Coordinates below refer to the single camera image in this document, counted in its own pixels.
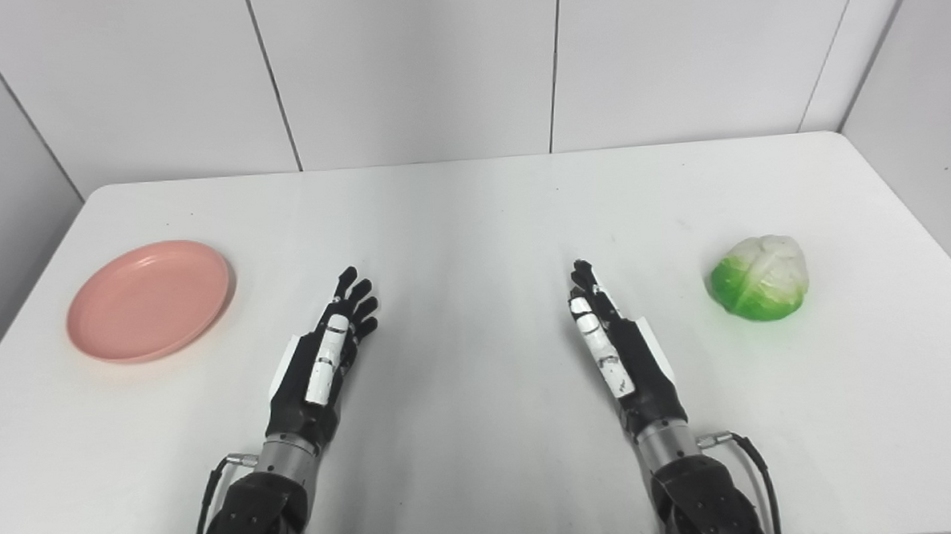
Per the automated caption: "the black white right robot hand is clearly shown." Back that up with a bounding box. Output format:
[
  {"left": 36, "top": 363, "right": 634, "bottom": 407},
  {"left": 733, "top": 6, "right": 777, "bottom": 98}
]
[{"left": 568, "top": 255, "right": 690, "bottom": 447}]

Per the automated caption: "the green white toy cabbage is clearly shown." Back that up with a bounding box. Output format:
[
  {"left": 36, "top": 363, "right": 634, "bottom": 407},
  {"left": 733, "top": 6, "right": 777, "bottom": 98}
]
[{"left": 709, "top": 233, "right": 812, "bottom": 325}]

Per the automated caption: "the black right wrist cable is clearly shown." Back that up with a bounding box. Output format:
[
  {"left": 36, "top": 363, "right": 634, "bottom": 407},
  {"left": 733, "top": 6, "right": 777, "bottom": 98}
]
[{"left": 695, "top": 429, "right": 783, "bottom": 534}]

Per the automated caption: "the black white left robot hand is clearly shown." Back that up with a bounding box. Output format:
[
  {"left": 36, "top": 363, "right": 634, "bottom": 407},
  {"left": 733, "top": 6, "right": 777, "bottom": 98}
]
[{"left": 259, "top": 265, "right": 386, "bottom": 458}]

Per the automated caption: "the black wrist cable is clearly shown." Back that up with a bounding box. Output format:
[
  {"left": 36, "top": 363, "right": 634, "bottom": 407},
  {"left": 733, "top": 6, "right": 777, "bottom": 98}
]
[
  {"left": 695, "top": 429, "right": 783, "bottom": 534},
  {"left": 185, "top": 451, "right": 261, "bottom": 534}
]

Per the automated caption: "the pink round plate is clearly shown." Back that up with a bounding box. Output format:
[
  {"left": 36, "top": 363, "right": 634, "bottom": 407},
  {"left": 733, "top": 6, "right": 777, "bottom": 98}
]
[{"left": 63, "top": 237, "right": 237, "bottom": 366}]

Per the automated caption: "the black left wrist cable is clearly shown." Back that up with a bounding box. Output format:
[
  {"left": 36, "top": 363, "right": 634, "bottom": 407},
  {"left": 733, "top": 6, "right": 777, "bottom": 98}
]
[{"left": 185, "top": 451, "right": 261, "bottom": 534}]

